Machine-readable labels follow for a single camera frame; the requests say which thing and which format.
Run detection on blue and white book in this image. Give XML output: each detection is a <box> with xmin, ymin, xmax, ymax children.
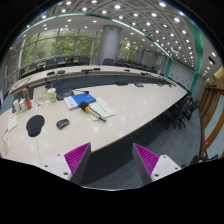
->
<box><xmin>63</xmin><ymin>92</ymin><xmax>97</xmax><ymax>110</ymax></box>

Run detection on red and white leaflet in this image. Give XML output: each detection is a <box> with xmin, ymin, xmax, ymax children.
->
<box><xmin>0</xmin><ymin>128</ymin><xmax>12</xmax><ymax>157</ymax></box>

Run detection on black computer mouse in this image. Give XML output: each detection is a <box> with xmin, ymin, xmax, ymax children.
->
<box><xmin>55</xmin><ymin>118</ymin><xmax>71</xmax><ymax>130</ymax></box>

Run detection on black handheld microphone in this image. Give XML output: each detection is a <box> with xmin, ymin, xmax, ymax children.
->
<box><xmin>78</xmin><ymin>101</ymin><xmax>107</xmax><ymax>123</ymax></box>

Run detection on black mouse pad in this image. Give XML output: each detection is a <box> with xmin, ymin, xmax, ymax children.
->
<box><xmin>25</xmin><ymin>114</ymin><xmax>46</xmax><ymax>138</ymax></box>

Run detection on black conference microphone console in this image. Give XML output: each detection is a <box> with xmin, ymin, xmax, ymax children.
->
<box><xmin>56</xmin><ymin>87</ymin><xmax>75</xmax><ymax>101</ymax></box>

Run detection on printed paper cup with straw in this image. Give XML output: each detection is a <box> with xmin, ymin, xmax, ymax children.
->
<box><xmin>47</xmin><ymin>87</ymin><xmax>58</xmax><ymax>103</ymax></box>

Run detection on colourful sticker sheet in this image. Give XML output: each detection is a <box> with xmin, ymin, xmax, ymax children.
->
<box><xmin>32</xmin><ymin>100</ymin><xmax>51</xmax><ymax>111</ymax></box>

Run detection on grey round column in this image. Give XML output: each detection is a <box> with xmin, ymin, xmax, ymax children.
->
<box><xmin>96</xmin><ymin>25</ymin><xmax>123</xmax><ymax>66</ymax></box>

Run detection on red bottle with green band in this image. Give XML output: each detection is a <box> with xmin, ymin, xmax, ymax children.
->
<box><xmin>22</xmin><ymin>87</ymin><xmax>33</xmax><ymax>111</ymax></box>

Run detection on white paper document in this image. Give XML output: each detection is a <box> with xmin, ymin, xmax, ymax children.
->
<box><xmin>87</xmin><ymin>97</ymin><xmax>116</xmax><ymax>122</ymax></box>

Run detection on round ceiling lights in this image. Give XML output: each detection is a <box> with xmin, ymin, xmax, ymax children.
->
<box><xmin>13</xmin><ymin>0</ymin><xmax>218</xmax><ymax>73</ymax></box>

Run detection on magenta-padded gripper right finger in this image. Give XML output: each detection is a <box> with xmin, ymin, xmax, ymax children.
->
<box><xmin>131</xmin><ymin>143</ymin><xmax>183</xmax><ymax>186</ymax></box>

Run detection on white paper cup stack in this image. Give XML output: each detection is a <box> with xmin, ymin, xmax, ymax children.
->
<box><xmin>12</xmin><ymin>98</ymin><xmax>21</xmax><ymax>114</ymax></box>

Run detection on white cardboard box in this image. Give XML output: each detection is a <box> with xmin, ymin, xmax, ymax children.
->
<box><xmin>32</xmin><ymin>85</ymin><xmax>50</xmax><ymax>103</ymax></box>

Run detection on dark office chairs row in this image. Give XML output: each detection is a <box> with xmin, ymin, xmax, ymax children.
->
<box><xmin>19</xmin><ymin>55</ymin><xmax>168</xmax><ymax>76</ymax></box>

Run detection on long curved conference desk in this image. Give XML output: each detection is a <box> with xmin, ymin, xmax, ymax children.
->
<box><xmin>8</xmin><ymin>64</ymin><xmax>178</xmax><ymax>96</ymax></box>

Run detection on white sheet with red header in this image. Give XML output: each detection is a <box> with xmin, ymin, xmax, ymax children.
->
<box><xmin>7</xmin><ymin>112</ymin><xmax>18</xmax><ymax>132</ymax></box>

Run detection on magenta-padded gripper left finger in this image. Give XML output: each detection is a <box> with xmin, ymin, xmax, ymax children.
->
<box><xmin>42</xmin><ymin>142</ymin><xmax>92</xmax><ymax>186</ymax></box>

